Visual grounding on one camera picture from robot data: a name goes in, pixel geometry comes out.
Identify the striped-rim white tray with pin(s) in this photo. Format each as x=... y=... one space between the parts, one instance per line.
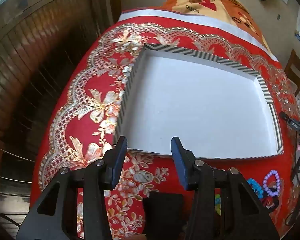
x=190 y=100

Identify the printed blanket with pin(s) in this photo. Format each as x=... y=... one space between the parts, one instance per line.
x=215 y=5

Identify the red black hair bow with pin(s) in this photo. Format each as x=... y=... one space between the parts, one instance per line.
x=271 y=201

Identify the wooden louvered door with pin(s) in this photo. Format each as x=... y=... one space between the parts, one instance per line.
x=40 y=55

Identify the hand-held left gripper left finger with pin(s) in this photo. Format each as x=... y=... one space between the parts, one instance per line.
x=120 y=160

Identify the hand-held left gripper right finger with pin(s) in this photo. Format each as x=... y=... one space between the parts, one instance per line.
x=179 y=162

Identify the red floral tablecloth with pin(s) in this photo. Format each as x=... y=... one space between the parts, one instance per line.
x=72 y=120

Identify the black cloth hair accessory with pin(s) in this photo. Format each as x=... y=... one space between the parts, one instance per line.
x=162 y=212

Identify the wooden chair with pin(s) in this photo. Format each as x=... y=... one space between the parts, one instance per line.
x=295 y=70

